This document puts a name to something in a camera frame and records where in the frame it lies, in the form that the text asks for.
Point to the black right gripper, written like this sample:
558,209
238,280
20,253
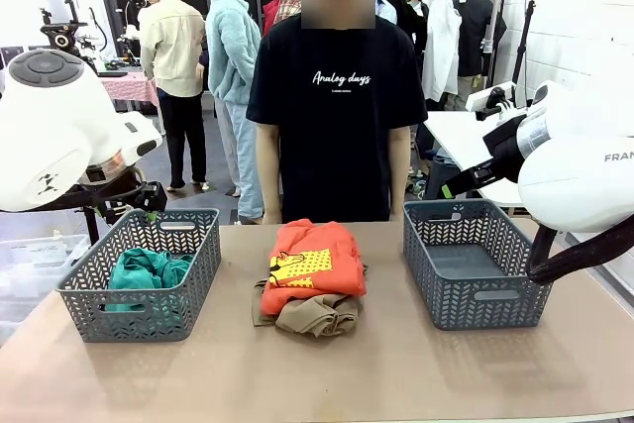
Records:
505,150

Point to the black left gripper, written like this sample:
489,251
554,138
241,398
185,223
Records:
143,196

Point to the teal green garment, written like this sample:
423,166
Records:
143,269

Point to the orange printed t-shirt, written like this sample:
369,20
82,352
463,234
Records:
317,264

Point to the tan trousers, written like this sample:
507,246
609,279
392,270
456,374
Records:
317,316

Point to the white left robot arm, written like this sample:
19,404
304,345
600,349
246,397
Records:
54,136

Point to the person's left forearm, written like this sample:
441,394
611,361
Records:
399,165

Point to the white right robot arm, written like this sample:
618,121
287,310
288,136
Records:
574,180

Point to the person's right forearm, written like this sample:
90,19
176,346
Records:
268,165

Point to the person's left hand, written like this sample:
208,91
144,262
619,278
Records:
396,216

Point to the person's right hand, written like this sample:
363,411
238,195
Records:
272,218

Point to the large white side table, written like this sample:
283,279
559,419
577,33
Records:
460,145

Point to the gray woven plastic basket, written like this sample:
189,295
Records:
475,304
148,316

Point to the red checkered cloth table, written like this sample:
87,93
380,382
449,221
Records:
129,88

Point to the translucent plastic storage bin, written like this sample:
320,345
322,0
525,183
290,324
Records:
30,264

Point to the mannequin in white shirt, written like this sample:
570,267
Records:
441,46

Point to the person in black t-shirt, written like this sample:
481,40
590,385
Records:
342,121

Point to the black light stand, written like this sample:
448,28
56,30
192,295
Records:
522,46

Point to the mannequin in black shirt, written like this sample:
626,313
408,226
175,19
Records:
474,31

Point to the mannequin in cream shirt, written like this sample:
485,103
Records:
171,46

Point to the mannequin in light blue fleece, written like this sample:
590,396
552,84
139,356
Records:
233,56

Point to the mannequin in red top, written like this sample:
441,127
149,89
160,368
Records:
269,14

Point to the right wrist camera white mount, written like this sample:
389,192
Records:
488,101

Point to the black camera tripod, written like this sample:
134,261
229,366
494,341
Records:
62,34

